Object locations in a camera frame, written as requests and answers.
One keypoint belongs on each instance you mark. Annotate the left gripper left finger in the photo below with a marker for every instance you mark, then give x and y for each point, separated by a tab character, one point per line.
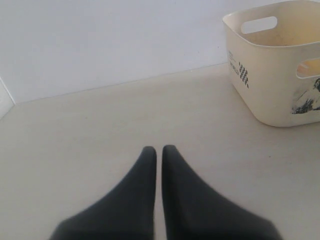
125	213

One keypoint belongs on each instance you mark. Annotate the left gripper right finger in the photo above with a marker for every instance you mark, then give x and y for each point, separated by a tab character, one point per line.
195	211

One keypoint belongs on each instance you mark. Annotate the cream plastic bin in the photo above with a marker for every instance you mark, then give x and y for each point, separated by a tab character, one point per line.
273	54

